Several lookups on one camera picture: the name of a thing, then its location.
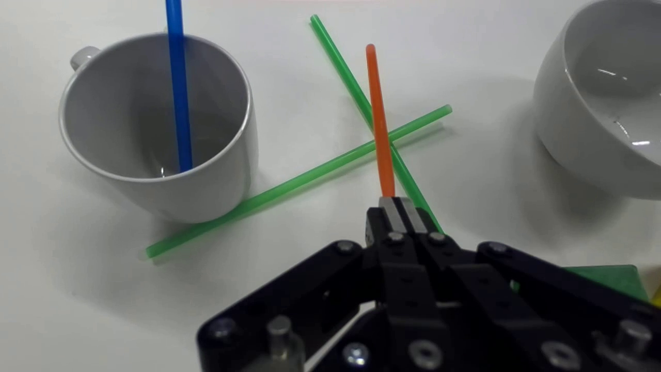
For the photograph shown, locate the white bowl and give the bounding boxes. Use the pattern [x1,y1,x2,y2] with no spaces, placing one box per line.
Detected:
[531,0,661,203]

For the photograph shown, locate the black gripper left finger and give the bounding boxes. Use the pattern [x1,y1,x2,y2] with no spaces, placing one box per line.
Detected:
[197,196,438,372]

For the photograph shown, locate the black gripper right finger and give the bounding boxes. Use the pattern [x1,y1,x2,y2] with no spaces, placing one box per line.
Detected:
[400,196,661,372]

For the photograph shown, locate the blue straw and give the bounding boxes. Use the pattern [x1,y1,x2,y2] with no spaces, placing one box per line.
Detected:
[164,0,197,173]

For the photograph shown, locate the white mug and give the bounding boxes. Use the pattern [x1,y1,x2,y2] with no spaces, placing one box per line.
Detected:
[55,31,260,226]

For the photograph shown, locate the green cube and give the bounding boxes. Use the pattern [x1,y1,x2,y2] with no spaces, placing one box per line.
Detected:
[564,262,652,306]

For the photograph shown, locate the green straw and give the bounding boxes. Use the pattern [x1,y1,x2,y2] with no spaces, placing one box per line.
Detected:
[142,103,455,262]
[308,12,443,234]

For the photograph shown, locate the red straw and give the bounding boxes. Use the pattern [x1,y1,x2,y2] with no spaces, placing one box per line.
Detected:
[364,41,399,200]

